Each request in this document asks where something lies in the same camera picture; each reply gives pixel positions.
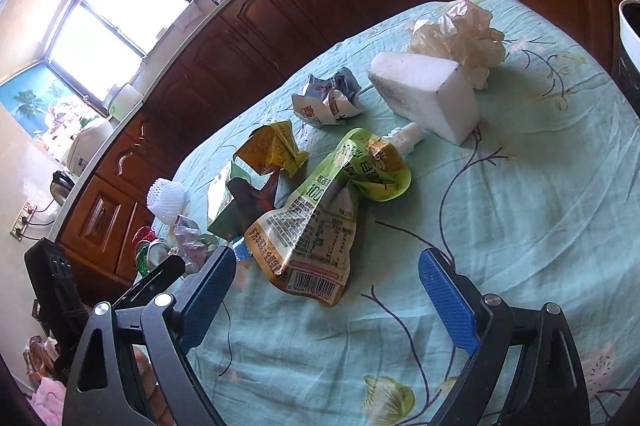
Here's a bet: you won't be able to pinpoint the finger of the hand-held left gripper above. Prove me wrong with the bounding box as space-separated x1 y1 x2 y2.
111 254 187 313

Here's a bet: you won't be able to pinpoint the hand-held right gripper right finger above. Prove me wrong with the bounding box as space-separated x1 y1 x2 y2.
418 247 592 426

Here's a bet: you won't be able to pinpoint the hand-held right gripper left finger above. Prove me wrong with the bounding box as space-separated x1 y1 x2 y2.
62 247 237 426

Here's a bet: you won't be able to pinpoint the crushed red green can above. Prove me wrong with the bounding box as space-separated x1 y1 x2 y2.
132 226 173 277

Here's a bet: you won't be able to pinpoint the clear plastic wrapper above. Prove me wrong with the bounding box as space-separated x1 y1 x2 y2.
170 213 221 277

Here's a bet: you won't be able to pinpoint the white foam fruit net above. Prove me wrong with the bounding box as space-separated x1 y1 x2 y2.
146 178 186 221

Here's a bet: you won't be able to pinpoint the dark green wrapper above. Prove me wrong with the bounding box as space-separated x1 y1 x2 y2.
206 160 291 239

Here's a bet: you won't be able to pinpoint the green spouted drink pouch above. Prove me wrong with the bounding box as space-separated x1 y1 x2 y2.
244 122 425 307

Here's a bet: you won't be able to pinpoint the yellow wrapper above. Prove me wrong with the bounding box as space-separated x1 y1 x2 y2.
234 120 310 179

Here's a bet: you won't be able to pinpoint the white foam block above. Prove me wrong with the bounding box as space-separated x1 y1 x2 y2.
368 52 482 144

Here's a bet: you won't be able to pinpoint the white bear-print wrapper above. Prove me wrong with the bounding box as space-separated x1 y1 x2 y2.
291 68 367 128

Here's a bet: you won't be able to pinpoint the beige plastic bag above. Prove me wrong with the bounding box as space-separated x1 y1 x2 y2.
409 0 507 91

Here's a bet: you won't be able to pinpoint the white round trash bin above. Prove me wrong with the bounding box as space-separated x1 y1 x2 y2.
618 0 640 57

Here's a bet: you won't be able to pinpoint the person's left hand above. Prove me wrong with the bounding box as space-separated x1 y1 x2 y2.
132 348 175 426

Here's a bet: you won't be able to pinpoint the steel electric kettle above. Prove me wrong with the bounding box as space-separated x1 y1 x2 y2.
50 170 76 207

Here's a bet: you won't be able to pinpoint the pink cloth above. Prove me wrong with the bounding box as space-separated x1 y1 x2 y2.
27 376 68 426

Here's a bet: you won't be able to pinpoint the light green floral tablecloth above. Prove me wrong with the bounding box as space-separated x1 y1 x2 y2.
135 0 640 426

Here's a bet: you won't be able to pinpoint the white rice cooker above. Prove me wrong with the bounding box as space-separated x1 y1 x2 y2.
65 116 116 179

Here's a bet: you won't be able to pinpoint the white lidded pot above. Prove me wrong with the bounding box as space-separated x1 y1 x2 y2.
102 82 146 119

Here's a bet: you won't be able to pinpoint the grey stone countertop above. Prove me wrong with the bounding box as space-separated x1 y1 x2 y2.
47 0 366 234

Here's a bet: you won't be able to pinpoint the kitchen window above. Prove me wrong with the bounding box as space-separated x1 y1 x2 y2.
47 0 321 104

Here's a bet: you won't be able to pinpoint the wooden base cabinets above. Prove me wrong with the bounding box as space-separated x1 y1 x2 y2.
55 0 616 287

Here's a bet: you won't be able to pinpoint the white wall socket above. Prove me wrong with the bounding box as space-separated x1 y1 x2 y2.
9 198 38 239

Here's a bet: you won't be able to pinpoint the blue beach wall poster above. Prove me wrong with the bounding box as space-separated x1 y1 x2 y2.
0 61 96 152

